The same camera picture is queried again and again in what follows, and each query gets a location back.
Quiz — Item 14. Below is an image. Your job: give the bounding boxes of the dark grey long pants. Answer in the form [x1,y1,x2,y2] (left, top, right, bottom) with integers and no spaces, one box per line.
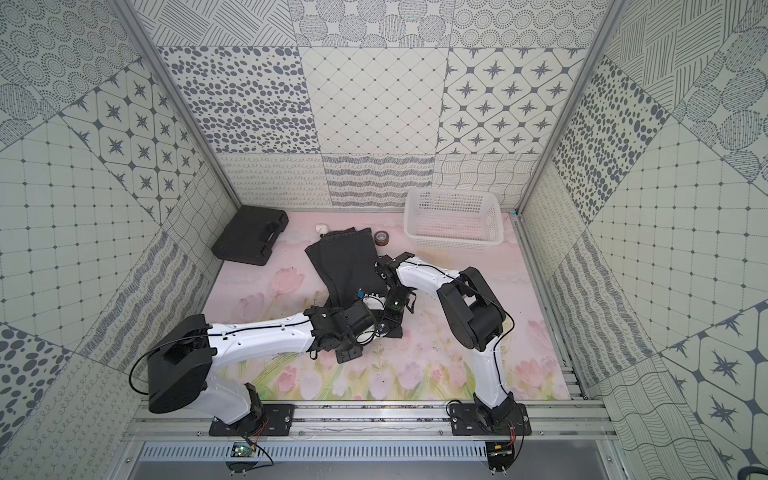
[305,228,388,309]

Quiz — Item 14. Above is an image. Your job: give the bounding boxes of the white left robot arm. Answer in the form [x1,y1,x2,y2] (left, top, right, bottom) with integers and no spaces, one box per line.
[146,301,376,425]

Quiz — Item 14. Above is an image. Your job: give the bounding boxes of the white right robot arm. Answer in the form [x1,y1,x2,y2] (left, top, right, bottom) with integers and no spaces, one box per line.
[375,252,509,410]

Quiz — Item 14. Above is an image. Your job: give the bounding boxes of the brown tape roll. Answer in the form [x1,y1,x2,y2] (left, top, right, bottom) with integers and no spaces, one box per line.
[373,230,390,247]

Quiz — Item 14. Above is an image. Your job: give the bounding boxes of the white plastic basket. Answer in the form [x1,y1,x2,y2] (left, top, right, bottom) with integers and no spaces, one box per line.
[403,188,504,251]

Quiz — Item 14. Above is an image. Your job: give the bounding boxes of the black plastic tool case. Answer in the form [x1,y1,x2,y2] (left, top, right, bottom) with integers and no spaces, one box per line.
[211,205,289,266]

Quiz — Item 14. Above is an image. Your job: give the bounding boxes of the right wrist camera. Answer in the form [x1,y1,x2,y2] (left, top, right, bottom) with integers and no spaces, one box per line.
[374,252,414,288]

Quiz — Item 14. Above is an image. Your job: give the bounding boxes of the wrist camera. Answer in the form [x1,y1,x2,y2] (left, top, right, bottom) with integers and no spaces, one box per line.
[343,299,376,341]
[374,252,414,288]

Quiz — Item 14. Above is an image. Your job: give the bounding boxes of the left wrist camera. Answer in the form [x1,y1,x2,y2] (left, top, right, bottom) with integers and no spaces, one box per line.
[343,299,376,341]

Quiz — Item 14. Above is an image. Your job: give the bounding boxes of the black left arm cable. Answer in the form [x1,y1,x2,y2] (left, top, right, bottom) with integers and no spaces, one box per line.
[128,316,313,397]

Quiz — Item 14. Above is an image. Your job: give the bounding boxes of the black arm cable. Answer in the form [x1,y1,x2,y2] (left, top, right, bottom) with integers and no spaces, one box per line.
[128,316,313,397]
[407,260,517,373]

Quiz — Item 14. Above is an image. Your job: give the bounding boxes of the aluminium mounting rail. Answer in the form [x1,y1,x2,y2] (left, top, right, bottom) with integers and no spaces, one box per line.
[122,400,618,442]

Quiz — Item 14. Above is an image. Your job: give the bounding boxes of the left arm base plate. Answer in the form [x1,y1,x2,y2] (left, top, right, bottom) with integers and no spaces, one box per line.
[209,403,296,438]

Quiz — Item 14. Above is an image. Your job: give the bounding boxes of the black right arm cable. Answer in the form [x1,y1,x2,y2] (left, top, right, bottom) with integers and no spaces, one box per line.
[407,260,517,373]

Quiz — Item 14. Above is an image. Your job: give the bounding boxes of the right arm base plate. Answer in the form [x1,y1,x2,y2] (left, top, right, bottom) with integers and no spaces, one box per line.
[446,402,532,436]

